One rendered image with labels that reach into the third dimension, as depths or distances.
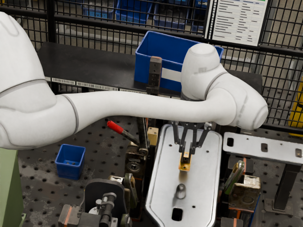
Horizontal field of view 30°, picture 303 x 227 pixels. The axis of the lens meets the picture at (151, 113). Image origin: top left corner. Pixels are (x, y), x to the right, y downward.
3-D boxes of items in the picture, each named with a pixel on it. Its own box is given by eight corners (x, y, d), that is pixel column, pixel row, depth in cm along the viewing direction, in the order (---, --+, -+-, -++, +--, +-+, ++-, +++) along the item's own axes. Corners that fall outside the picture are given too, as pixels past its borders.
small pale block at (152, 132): (149, 204, 214) (157, 134, 190) (140, 202, 214) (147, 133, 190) (151, 197, 217) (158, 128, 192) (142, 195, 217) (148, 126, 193)
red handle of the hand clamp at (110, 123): (147, 150, 184) (107, 124, 179) (143, 154, 185) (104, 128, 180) (149, 142, 187) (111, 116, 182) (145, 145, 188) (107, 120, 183)
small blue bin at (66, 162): (80, 182, 220) (79, 166, 214) (55, 178, 220) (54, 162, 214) (86, 162, 228) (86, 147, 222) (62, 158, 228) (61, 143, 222)
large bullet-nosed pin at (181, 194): (184, 202, 179) (186, 189, 175) (174, 201, 179) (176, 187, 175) (185, 195, 182) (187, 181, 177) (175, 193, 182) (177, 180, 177)
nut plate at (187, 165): (189, 171, 184) (190, 169, 183) (177, 169, 184) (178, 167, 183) (192, 153, 190) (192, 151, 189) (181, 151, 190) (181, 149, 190)
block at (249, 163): (241, 227, 209) (256, 176, 190) (211, 222, 210) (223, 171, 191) (242, 207, 216) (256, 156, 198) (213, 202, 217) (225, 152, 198)
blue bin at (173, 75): (209, 100, 211) (215, 72, 202) (132, 80, 216) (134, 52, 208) (219, 74, 223) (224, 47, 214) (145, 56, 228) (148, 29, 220)
